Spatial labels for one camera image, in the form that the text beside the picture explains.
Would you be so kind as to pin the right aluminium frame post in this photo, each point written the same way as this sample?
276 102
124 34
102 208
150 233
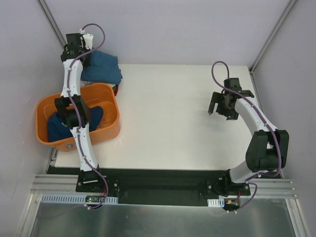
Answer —
273 34

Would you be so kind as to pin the aluminium front rail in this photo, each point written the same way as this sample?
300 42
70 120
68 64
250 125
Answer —
267 188

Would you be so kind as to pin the aluminium frame post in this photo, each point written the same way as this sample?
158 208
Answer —
273 34
50 18

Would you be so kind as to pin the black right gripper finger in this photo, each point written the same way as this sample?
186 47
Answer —
232 116
214 100

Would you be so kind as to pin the red folded t-shirt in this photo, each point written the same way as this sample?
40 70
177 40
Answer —
116 88

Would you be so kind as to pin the teal blue t-shirt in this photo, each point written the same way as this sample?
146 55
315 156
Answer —
104 68

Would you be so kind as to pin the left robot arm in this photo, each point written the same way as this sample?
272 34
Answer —
71 107

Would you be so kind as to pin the dark navy shirt in basket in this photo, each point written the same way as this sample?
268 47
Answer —
58 131

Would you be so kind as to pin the orange plastic basket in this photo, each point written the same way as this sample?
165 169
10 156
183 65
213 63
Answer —
97 94

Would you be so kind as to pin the white slotted cable duct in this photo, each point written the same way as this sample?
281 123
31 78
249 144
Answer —
220 202

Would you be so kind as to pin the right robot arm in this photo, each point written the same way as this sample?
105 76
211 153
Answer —
267 150

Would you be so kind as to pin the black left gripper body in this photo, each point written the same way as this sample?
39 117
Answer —
73 48

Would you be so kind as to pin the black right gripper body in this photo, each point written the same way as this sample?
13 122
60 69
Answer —
222 103

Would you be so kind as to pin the left aluminium frame post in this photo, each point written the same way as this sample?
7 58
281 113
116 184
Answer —
50 18

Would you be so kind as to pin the grey slotted cable duct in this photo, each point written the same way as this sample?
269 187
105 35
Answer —
77 199

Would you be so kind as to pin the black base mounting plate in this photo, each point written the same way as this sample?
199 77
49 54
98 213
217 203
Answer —
164 187

